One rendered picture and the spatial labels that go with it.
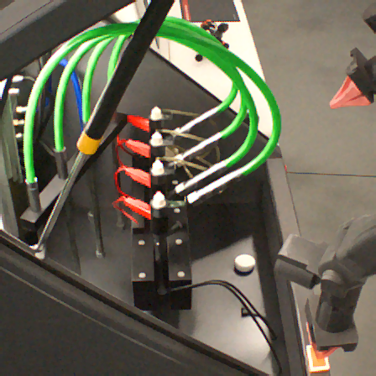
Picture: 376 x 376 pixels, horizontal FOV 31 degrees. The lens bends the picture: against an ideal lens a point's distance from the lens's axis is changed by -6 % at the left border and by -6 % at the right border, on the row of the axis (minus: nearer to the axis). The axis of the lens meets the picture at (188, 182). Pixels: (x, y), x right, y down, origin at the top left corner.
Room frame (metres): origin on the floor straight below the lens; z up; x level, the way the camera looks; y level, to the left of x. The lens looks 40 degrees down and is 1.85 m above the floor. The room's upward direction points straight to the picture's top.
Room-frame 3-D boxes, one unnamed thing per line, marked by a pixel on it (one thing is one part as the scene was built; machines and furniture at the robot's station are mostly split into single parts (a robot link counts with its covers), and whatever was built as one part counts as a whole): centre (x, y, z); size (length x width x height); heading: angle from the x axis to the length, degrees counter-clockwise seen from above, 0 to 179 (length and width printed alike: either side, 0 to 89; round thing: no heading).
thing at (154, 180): (0.93, 0.04, 1.00); 0.05 x 0.03 x 0.21; 93
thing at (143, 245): (0.97, 0.05, 0.91); 0.34 x 0.10 x 0.15; 3
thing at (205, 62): (1.56, -0.06, 0.97); 0.70 x 0.22 x 0.03; 3
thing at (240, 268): (0.98, -0.11, 0.84); 0.04 x 0.04 x 0.01
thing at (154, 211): (0.85, 0.04, 1.00); 0.05 x 0.03 x 0.21; 93
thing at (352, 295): (0.64, -0.21, 1.14); 0.07 x 0.06 x 0.07; 58
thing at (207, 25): (1.59, -0.06, 1.01); 0.23 x 0.11 x 0.06; 3
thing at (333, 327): (0.64, -0.21, 1.08); 0.10 x 0.07 x 0.07; 3
